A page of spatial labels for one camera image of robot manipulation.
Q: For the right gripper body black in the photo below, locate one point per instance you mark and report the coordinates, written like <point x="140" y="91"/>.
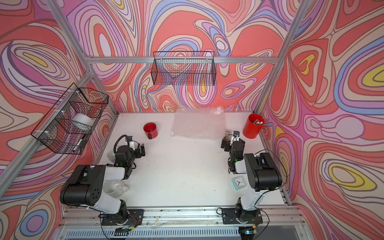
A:
<point x="227" y="142"/>

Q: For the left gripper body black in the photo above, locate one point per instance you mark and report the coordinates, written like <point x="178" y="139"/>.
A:
<point x="139" y="150"/>

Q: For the red mug black handle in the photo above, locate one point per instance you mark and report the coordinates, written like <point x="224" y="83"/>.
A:
<point x="150" y="130"/>

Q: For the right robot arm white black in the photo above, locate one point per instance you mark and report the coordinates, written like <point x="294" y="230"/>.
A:
<point x="257" y="173"/>

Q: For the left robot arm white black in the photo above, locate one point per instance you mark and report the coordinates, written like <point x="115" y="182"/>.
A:
<point x="99" y="187"/>

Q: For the flat bubble wrap sheet stack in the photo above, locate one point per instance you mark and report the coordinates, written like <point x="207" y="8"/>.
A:
<point x="199" y="124"/>

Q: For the lavender ceramic mug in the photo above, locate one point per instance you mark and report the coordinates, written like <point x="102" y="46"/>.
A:
<point x="111" y="155"/>

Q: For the red pen holder cup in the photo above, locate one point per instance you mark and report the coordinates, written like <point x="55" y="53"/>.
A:
<point x="253" y="126"/>

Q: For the small green alarm clock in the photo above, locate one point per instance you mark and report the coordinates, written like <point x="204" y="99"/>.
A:
<point x="239" y="183"/>

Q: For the black marker in basket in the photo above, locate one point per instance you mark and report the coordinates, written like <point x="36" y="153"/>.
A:
<point x="81" y="144"/>

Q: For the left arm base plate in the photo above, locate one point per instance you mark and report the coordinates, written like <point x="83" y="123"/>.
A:
<point x="133" y="218"/>

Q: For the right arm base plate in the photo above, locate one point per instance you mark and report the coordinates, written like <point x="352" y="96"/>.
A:
<point x="232" y="216"/>

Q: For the black wire basket left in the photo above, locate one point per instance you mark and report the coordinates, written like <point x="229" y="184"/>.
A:
<point x="58" y="132"/>

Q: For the black wire basket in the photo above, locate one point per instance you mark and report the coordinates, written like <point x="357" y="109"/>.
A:
<point x="184" y="68"/>
<point x="58" y="132"/>

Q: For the black wire basket back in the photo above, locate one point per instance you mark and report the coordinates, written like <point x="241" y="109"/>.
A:
<point x="184" y="68"/>

